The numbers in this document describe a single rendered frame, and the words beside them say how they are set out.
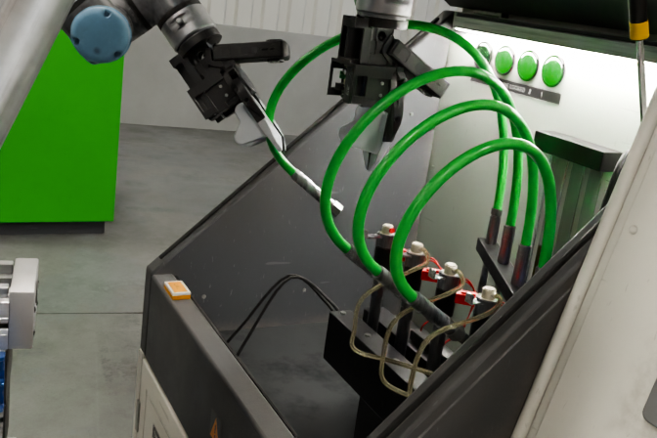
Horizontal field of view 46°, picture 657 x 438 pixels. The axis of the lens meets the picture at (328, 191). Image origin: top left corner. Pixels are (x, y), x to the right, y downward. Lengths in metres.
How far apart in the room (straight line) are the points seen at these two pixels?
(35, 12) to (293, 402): 0.83
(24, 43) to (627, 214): 0.60
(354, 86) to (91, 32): 0.35
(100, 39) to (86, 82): 3.12
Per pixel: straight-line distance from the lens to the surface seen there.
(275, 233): 1.43
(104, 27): 1.08
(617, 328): 0.84
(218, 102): 1.18
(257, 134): 1.16
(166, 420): 1.33
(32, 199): 4.31
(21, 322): 1.21
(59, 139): 4.24
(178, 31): 1.20
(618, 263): 0.85
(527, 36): 1.31
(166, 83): 7.48
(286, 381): 1.32
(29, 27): 0.59
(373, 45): 1.06
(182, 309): 1.25
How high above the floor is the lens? 1.46
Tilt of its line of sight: 15 degrees down
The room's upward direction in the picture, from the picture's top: 8 degrees clockwise
